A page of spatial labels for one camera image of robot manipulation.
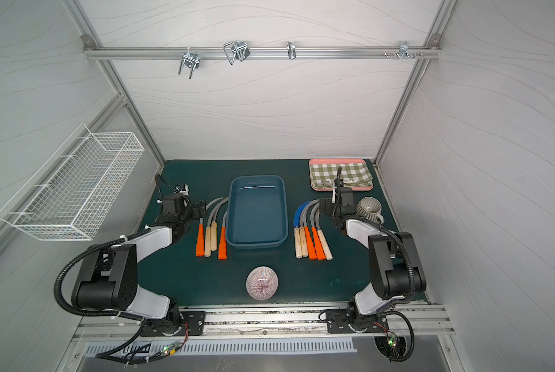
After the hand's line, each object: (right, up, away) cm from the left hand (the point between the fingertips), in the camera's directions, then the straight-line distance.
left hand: (193, 203), depth 94 cm
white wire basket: (-26, +5, -26) cm, 37 cm away
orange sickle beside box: (+14, -17, -5) cm, 22 cm away
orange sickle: (+48, -18, -5) cm, 52 cm away
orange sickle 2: (+51, -18, -5) cm, 54 cm away
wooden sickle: (+8, -10, +1) cm, 13 cm away
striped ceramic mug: (+76, -3, +8) cm, 77 cm away
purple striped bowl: (+30, -28, -12) cm, 42 cm away
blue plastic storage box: (+25, -5, +8) cm, 27 cm away
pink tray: (+56, +20, +28) cm, 65 cm away
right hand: (+60, +2, +2) cm, 60 cm away
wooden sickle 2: (+45, -15, -3) cm, 48 cm away
